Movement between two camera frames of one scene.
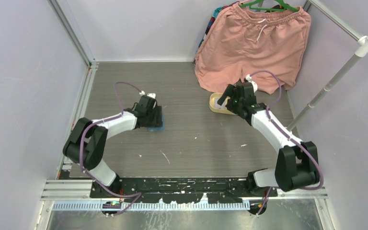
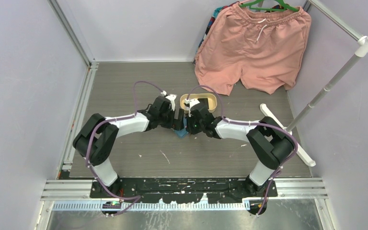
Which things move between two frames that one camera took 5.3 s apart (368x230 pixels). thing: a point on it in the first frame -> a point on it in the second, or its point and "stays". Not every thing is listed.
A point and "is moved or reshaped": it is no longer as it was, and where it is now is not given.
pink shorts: (270, 46) stays
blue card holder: (160, 128) is moved or reshaped
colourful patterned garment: (217, 11) stays
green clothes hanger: (287, 7) stays
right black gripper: (230, 91) -> (190, 128)
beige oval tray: (216, 107) is moved or reshaped
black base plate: (178, 190) stays
